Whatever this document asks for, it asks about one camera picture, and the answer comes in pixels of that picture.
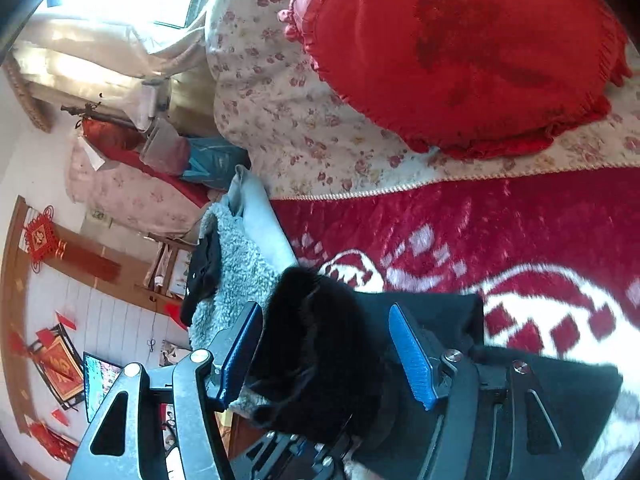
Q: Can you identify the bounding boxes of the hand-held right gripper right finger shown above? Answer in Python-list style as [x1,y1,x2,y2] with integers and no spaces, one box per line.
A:
[387,302,586,480]

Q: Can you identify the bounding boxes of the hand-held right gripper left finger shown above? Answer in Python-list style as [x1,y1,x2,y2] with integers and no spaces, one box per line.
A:
[65,301,265,480]

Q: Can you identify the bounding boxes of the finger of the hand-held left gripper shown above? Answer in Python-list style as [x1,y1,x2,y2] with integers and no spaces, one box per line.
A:
[232,430,361,480]

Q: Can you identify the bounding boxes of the black pants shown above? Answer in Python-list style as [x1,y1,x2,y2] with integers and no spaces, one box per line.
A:
[240,266,623,471]

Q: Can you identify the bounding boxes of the small black garment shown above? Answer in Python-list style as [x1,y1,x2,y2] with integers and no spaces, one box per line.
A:
[179,232,223,328]

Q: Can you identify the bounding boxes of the white jacket with grey fleece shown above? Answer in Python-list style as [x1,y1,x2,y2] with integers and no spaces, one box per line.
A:
[187,164,301,411]

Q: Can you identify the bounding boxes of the wooden rack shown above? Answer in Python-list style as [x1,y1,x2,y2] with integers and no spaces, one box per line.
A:
[145,240,196,301]

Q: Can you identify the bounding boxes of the lit screen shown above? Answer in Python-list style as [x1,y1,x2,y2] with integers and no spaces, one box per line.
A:
[82,352,123,423]

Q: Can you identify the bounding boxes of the red and white blanket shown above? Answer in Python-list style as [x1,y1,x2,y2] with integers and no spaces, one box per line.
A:
[270,166,640,480]

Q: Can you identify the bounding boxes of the red and gold poster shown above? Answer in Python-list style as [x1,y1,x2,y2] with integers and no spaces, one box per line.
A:
[37,335,86,403]

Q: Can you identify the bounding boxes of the pink floral pillow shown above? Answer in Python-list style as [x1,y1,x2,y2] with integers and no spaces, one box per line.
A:
[67,137,211,241]

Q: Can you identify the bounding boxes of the blue plastic bag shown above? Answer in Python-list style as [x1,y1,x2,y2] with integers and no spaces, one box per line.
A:
[180,137,251,191]

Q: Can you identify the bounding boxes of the floral sofa back cushion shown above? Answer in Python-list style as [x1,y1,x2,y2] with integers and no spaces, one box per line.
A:
[204,0,640,202]

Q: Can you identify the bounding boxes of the red cloth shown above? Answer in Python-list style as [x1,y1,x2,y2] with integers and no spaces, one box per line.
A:
[80,117,211,208]

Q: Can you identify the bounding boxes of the red heart-shaped cushion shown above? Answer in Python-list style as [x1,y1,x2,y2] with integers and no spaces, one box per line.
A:
[277,0,635,161]

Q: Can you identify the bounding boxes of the cream curtain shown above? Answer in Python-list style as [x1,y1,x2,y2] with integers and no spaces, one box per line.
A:
[10,10,211,126]

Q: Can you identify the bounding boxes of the wooden door frame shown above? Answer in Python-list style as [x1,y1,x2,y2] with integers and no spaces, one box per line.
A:
[0,195,166,436]

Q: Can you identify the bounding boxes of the red knot wall decoration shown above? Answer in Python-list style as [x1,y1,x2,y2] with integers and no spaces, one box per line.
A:
[22,205,68,276]

